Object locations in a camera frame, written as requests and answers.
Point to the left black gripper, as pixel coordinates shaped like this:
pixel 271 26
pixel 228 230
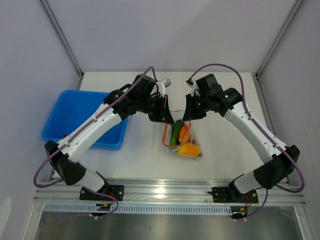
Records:
pixel 164 114

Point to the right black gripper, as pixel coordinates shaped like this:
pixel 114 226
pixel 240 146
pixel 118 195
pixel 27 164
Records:
pixel 190 114

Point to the red orange mango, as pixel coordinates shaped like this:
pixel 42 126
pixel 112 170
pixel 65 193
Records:
pixel 183 135

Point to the clear zip bag orange zipper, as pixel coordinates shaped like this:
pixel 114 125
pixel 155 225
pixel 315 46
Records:
pixel 178 114

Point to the green cucumber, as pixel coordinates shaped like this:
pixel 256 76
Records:
pixel 175 132

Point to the yellow mango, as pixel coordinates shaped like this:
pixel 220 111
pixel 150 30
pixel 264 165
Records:
pixel 189 150

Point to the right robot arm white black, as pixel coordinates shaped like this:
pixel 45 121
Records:
pixel 277 157

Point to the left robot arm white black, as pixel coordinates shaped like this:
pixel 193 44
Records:
pixel 144 95

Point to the blue plastic bin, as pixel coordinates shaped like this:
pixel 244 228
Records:
pixel 74 107

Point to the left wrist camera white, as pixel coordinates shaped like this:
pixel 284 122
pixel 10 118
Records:
pixel 162 85

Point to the aluminium rail front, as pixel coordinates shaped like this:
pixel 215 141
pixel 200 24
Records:
pixel 142 191

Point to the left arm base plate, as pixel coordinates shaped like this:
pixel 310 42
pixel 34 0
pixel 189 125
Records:
pixel 115 191

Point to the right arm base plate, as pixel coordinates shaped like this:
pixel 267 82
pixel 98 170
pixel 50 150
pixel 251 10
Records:
pixel 225 195

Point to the white slotted cable duct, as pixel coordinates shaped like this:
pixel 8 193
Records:
pixel 219 210

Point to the right aluminium frame post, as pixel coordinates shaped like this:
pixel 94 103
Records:
pixel 280 36

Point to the aluminium frame post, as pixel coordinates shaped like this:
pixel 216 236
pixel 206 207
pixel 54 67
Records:
pixel 280 36
pixel 52 19

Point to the left aluminium frame post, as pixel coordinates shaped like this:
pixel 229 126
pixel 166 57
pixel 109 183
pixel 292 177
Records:
pixel 52 19

